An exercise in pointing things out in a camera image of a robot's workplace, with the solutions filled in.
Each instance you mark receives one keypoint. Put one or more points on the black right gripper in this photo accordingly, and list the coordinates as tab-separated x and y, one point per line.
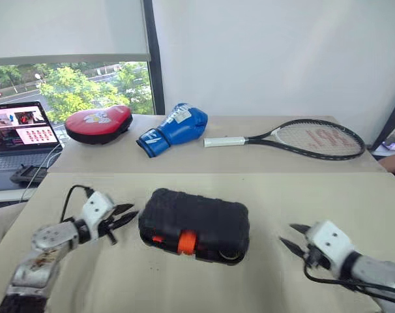
310	252

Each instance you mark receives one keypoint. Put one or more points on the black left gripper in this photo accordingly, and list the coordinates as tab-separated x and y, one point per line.
107	229

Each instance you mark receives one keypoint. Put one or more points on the black tool case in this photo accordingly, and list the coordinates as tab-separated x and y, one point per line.
197	221

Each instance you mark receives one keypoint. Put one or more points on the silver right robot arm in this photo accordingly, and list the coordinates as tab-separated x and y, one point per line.
376	277

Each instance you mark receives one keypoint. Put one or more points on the person's bare forearm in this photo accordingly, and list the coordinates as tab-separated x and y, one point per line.
394	164

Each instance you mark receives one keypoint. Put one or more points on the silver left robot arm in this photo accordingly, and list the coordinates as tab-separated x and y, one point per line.
44	247

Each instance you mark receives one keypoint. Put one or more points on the red boxing focus pad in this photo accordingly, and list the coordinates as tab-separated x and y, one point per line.
98	125

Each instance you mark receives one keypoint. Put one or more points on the blue boxing glove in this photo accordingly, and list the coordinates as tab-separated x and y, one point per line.
174	128

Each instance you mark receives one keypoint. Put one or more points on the black tennis racket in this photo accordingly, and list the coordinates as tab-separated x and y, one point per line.
315	138

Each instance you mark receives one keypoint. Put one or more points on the black handheld controller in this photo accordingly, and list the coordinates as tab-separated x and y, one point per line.
28	174

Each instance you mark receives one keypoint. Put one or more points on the open laptop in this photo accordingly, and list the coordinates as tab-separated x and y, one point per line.
18	137

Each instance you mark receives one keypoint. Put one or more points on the white roller blind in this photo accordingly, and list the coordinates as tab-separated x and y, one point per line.
67	29

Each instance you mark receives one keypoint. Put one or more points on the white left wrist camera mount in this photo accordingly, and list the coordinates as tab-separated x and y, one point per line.
96	208

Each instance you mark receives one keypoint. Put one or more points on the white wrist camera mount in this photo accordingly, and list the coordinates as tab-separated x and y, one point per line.
329	243
96	208

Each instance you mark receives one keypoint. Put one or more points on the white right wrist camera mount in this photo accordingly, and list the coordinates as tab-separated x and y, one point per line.
329	243

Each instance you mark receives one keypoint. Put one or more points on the dark slanted frame post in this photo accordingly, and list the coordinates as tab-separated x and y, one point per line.
389	120

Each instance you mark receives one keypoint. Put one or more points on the dark window frame post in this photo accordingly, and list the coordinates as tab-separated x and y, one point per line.
155	65

